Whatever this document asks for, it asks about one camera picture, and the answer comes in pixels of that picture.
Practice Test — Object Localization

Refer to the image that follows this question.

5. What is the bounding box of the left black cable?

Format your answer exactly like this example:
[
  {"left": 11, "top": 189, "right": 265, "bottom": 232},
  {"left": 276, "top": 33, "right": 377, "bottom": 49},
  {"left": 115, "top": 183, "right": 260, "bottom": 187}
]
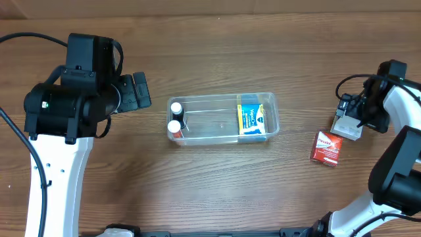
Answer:
[{"left": 0, "top": 32, "right": 68, "bottom": 237}]

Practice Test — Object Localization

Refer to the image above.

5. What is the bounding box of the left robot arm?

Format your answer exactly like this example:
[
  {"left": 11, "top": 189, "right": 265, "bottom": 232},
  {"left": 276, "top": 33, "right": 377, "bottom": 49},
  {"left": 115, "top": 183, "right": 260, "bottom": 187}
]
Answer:
[{"left": 24, "top": 33, "right": 151, "bottom": 236}]

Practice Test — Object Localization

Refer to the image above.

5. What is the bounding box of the black cable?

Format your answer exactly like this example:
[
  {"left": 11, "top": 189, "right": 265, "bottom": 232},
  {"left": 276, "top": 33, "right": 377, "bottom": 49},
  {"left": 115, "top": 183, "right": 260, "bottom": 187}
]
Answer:
[
  {"left": 335, "top": 74, "right": 379, "bottom": 101},
  {"left": 0, "top": 32, "right": 68, "bottom": 237}
]

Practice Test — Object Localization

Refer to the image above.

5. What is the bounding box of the red Panadol box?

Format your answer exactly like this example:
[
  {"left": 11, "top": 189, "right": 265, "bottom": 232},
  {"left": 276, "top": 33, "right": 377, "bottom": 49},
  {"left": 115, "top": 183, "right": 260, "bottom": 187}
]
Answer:
[{"left": 310, "top": 131, "right": 343, "bottom": 167}]

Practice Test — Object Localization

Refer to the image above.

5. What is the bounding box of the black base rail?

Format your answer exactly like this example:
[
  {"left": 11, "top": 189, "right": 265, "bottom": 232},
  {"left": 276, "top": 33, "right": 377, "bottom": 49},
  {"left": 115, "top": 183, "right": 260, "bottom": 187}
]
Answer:
[{"left": 81, "top": 221, "right": 326, "bottom": 237}]

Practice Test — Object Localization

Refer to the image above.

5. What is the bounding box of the orange tube white cap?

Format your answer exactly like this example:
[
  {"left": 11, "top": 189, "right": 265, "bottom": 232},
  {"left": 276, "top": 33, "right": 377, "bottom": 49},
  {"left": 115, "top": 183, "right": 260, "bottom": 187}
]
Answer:
[{"left": 167, "top": 120, "right": 183, "bottom": 138}]

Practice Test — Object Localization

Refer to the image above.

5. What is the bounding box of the dark bottle white cap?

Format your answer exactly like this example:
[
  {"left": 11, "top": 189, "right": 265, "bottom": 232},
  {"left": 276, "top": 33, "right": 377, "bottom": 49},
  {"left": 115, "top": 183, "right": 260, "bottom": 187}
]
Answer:
[{"left": 170, "top": 102, "right": 187, "bottom": 129}]

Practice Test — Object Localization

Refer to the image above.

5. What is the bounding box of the right black cable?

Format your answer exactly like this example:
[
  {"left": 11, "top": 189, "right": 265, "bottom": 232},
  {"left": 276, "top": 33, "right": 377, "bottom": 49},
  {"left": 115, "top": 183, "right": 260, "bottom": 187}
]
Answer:
[{"left": 335, "top": 74, "right": 379, "bottom": 101}]

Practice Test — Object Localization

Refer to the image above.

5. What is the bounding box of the clear plastic container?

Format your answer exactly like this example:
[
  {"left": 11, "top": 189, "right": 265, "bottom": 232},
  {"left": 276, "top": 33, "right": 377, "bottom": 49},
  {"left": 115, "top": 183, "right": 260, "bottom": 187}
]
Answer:
[{"left": 166, "top": 92, "right": 280, "bottom": 145}]

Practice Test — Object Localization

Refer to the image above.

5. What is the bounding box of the white medicine box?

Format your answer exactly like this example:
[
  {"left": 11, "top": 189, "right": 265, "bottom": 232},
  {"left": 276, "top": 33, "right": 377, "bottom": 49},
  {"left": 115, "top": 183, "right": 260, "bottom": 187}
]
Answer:
[{"left": 330, "top": 115, "right": 362, "bottom": 141}]

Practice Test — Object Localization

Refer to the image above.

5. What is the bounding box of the blue yellow VapoDrops box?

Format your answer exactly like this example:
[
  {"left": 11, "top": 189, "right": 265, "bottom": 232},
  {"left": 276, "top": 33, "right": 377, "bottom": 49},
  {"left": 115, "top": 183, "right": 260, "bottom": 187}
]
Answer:
[{"left": 237, "top": 104, "right": 266, "bottom": 135}]

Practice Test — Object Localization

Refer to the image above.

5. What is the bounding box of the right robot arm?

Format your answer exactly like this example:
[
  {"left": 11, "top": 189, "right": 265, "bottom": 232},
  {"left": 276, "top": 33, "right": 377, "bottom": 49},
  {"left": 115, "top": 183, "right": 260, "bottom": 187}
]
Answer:
[{"left": 292, "top": 60, "right": 420, "bottom": 236}]

